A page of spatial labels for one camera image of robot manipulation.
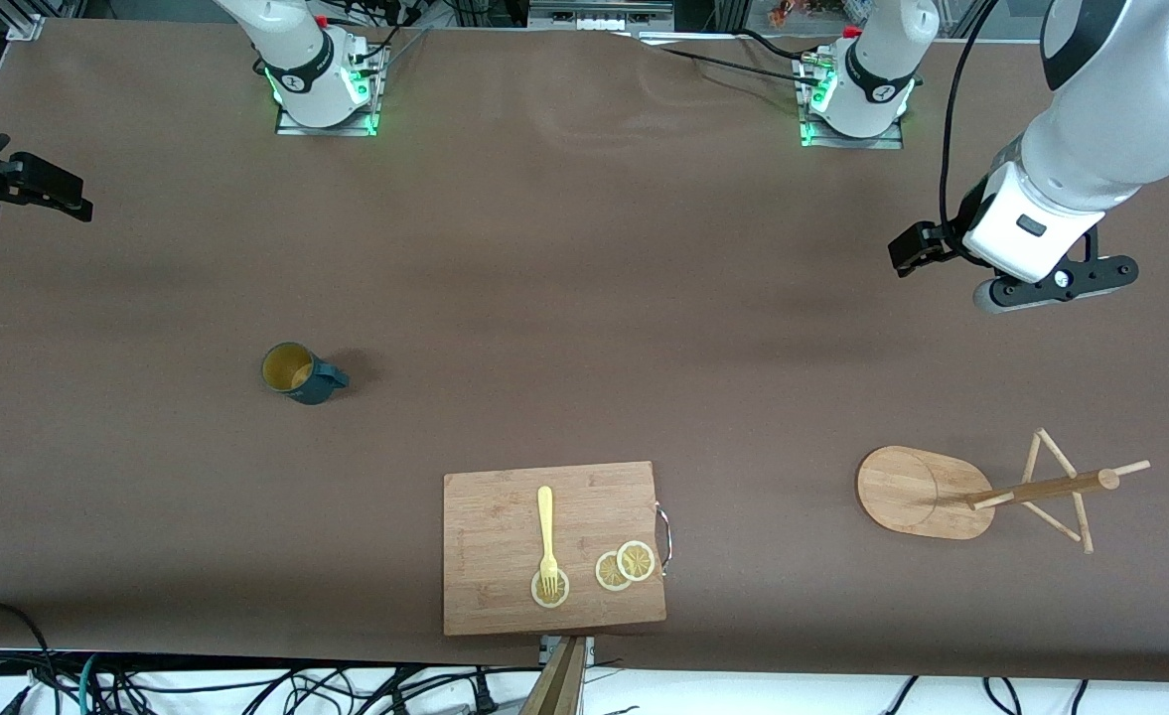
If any thick black floor cable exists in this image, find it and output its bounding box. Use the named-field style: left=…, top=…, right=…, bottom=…
left=0, top=601, right=61, bottom=715

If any wooden cutting board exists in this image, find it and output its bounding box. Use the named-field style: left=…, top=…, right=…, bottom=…
left=442, top=460, right=673, bottom=638

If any wooden beam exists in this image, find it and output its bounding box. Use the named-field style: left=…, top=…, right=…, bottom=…
left=517, top=636, right=587, bottom=715

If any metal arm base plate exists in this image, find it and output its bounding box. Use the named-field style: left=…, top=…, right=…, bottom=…
left=275, top=45, right=384, bottom=137
left=798, top=50, right=906, bottom=150

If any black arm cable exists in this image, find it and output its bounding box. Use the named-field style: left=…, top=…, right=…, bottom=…
left=938, top=0, right=1002, bottom=249

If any black table cable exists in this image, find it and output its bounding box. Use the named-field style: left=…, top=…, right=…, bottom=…
left=738, top=28, right=819, bottom=64
left=642, top=42, right=825, bottom=86

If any yellow plastic fork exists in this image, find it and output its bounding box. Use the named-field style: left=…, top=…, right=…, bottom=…
left=536, top=485, right=560, bottom=600

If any lemon slice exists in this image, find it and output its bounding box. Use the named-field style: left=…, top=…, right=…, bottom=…
left=595, top=550, right=635, bottom=593
left=530, top=568, right=571, bottom=609
left=616, top=539, right=657, bottom=583

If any metal bracket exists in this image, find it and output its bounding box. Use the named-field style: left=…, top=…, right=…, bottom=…
left=539, top=636, right=596, bottom=668

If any dark teal cup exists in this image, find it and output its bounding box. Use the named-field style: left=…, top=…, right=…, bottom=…
left=261, top=342, right=350, bottom=406

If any brown table cover mat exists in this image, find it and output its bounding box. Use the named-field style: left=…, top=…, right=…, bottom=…
left=0, top=18, right=1169, bottom=686

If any grey power strip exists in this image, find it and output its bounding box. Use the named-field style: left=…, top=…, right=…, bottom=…
left=529, top=0, right=676, bottom=31

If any wooden cup rack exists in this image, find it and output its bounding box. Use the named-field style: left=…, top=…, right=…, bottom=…
left=855, top=427, right=1152, bottom=555

